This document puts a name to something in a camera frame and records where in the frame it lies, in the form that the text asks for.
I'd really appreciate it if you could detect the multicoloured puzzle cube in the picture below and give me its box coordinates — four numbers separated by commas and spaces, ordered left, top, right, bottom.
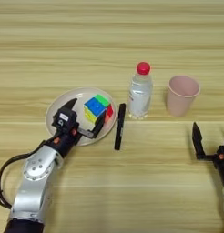
84, 94, 114, 124

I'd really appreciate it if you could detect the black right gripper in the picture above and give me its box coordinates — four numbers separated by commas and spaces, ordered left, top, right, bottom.
191, 121, 224, 187

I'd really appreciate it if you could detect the clear red-capped water bottle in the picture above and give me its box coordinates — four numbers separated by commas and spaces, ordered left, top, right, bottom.
127, 61, 154, 120

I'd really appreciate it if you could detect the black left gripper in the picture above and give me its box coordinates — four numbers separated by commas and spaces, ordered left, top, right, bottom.
44, 97, 107, 158

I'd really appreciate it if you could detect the pink plastic cup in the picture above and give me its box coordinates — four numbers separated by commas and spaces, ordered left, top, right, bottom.
166, 75, 201, 117

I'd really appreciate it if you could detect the black marker pen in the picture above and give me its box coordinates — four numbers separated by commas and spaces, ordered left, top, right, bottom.
114, 103, 127, 151

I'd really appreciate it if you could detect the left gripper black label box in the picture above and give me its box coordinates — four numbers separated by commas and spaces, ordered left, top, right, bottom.
52, 107, 79, 133

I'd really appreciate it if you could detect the cream round plate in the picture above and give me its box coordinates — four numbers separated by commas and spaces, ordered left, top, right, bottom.
45, 86, 118, 147

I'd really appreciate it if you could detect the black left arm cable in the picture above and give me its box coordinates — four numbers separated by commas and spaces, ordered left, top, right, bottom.
0, 139, 54, 210

